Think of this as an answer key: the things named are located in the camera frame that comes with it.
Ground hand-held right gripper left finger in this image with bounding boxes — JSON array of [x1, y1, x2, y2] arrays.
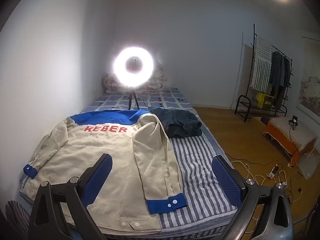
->
[[28, 153, 113, 240]]

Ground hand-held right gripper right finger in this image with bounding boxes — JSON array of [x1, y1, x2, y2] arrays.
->
[[211, 155, 294, 240]]

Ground beige and blue jacket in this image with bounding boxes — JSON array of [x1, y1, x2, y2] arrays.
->
[[19, 109, 188, 232]]

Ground dark hanging clothes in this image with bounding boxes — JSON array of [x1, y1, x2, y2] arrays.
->
[[269, 51, 292, 109]]

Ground black clothes rack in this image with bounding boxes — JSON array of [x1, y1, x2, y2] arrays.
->
[[246, 24, 293, 117]]

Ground blue striped bed sheet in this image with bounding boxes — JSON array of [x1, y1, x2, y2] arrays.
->
[[19, 122, 238, 238]]

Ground dark blue fleece garment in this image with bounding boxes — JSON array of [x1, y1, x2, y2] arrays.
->
[[147, 106, 203, 139]]

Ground orange bench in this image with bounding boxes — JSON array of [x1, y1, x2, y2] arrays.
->
[[264, 116, 320, 167]]

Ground black tripod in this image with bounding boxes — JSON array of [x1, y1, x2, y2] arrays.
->
[[127, 87, 140, 110]]

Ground yellow crate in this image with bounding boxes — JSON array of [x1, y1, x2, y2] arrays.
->
[[257, 92, 274, 109]]

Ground dark striped cloth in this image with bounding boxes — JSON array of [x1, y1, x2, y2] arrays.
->
[[5, 200, 32, 240]]

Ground blue checked bed sheet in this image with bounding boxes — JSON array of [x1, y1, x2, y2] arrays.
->
[[82, 87, 200, 118]]

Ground floral quilt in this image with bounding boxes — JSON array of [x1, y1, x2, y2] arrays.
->
[[104, 65, 169, 95]]

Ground white power strip with cables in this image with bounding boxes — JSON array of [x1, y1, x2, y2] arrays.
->
[[230, 160, 303, 205]]

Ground black ring light cable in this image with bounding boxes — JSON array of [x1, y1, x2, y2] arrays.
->
[[139, 99, 152, 111]]

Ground wall poster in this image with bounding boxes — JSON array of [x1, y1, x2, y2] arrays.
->
[[295, 36, 320, 117]]

